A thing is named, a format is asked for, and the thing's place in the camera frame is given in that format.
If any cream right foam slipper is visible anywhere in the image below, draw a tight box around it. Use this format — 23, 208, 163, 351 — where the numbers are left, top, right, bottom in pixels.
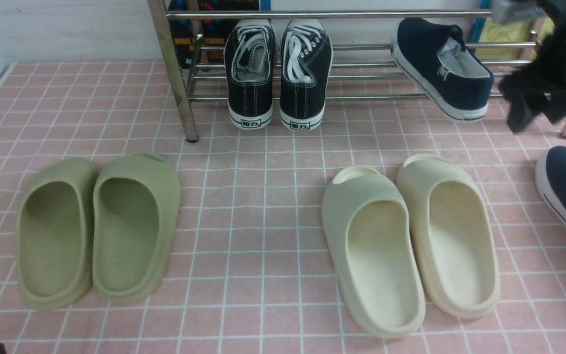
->
396, 154, 501, 319

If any cream left foam slipper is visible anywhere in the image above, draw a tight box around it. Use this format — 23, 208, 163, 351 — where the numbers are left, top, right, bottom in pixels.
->
321, 166, 426, 340

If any pink checkered floor mat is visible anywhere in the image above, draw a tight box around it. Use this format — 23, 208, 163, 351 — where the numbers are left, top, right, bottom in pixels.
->
0, 62, 566, 354

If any green right foam slipper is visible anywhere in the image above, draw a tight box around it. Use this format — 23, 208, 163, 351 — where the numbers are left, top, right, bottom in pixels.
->
92, 152, 181, 303

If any cream foam slipper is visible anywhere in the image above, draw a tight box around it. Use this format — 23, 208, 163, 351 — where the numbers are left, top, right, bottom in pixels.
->
321, 166, 426, 340
396, 154, 501, 319

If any black printed box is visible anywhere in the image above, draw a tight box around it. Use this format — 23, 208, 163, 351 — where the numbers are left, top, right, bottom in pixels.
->
169, 0, 260, 69

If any metal shoe rack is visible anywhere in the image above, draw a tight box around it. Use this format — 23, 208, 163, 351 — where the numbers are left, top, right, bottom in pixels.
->
148, 0, 566, 143

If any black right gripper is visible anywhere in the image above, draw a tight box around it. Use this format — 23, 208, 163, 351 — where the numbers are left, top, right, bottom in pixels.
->
492, 0, 566, 134

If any black canvas sneaker right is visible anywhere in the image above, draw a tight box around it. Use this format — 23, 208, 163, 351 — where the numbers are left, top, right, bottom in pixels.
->
280, 19, 333, 131

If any yellow package behind rack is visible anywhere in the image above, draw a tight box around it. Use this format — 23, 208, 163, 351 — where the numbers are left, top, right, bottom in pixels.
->
467, 18, 553, 61

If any green foam slipper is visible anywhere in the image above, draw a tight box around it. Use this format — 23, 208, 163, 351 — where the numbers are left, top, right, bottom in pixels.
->
15, 158, 98, 311
92, 152, 181, 303

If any black canvas sneaker left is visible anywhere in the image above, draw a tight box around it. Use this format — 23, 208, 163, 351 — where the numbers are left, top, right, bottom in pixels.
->
223, 19, 276, 130

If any green left foam slipper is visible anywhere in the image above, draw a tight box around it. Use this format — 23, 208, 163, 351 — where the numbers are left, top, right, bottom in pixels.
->
15, 158, 98, 311

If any black canvas sneaker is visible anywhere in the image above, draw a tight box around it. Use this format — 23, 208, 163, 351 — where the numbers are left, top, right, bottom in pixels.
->
223, 19, 276, 130
280, 19, 333, 131

